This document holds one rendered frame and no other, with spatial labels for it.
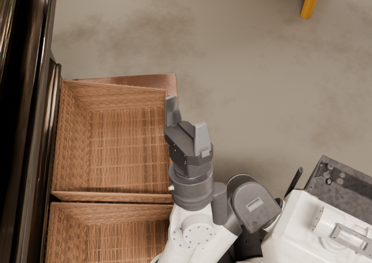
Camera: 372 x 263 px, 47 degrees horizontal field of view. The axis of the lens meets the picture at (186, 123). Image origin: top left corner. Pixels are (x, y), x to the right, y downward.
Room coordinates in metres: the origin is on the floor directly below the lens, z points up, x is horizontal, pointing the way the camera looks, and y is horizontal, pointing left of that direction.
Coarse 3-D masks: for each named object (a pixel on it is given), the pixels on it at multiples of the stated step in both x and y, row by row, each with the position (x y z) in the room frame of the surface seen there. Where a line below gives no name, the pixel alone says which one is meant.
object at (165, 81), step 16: (80, 80) 1.38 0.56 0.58; (96, 80) 1.38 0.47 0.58; (112, 80) 1.38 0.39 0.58; (128, 80) 1.38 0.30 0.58; (144, 80) 1.38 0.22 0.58; (160, 80) 1.38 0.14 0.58; (176, 80) 1.38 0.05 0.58; (176, 96) 1.28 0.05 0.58; (112, 192) 0.75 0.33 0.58; (144, 224) 0.60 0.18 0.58; (160, 224) 0.60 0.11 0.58; (112, 256) 0.46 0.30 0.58
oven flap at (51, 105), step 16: (48, 80) 1.07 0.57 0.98; (48, 96) 1.00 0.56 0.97; (48, 112) 0.93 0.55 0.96; (48, 128) 0.86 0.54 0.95; (48, 144) 0.79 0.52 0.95; (48, 160) 0.72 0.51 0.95; (48, 176) 0.66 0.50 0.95; (48, 192) 0.60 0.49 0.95; (32, 224) 0.47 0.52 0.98; (32, 240) 0.42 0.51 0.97; (32, 256) 0.36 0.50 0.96
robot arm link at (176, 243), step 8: (176, 208) 0.34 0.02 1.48; (176, 216) 0.32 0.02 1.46; (176, 224) 0.31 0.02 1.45; (168, 232) 0.30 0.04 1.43; (176, 232) 0.29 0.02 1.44; (168, 240) 0.28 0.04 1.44; (176, 240) 0.27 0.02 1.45; (176, 248) 0.26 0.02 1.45; (184, 248) 0.26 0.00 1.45; (192, 248) 0.26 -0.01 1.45
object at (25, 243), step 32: (32, 0) 1.08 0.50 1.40; (32, 32) 0.93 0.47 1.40; (32, 64) 0.80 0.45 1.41; (0, 96) 0.70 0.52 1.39; (0, 128) 0.59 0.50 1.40; (0, 160) 0.49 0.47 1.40; (0, 192) 0.41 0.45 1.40; (32, 192) 0.41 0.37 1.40; (0, 224) 0.32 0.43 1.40; (0, 256) 0.25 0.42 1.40
